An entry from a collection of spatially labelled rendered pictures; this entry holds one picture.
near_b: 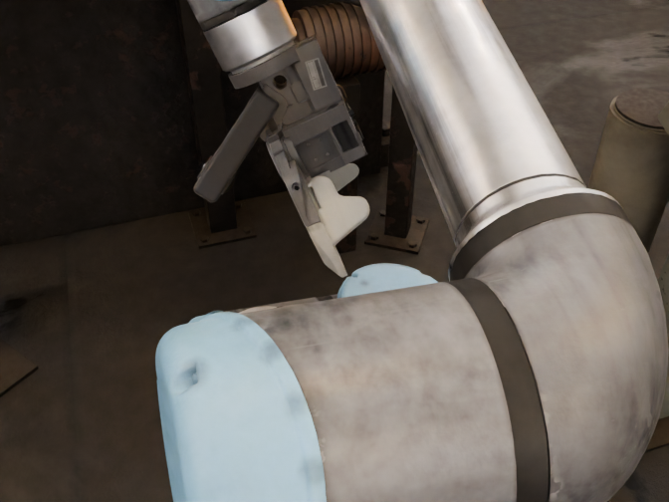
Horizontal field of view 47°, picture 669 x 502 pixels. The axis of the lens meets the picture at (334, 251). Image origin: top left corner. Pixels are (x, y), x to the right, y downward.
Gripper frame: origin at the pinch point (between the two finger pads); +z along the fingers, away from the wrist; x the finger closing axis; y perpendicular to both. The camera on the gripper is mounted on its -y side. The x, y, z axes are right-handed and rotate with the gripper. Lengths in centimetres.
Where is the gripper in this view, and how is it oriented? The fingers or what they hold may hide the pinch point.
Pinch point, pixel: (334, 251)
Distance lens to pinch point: 76.8
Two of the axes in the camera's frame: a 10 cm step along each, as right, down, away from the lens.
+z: 4.2, 8.3, 3.6
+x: -0.5, -3.8, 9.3
